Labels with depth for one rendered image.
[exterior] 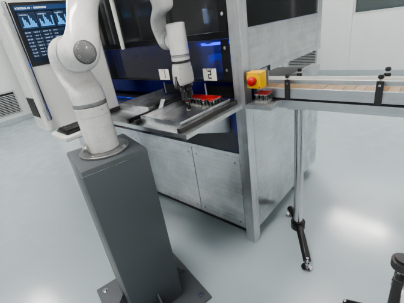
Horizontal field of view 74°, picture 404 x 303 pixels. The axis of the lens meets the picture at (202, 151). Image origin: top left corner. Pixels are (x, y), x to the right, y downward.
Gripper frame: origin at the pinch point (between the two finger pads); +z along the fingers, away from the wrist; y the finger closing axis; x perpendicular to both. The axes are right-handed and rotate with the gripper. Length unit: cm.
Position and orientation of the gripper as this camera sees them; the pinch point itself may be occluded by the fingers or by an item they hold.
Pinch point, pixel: (186, 94)
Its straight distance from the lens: 132.2
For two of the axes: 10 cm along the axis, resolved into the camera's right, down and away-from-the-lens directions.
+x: 7.5, 1.8, -6.3
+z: 1.4, 8.9, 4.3
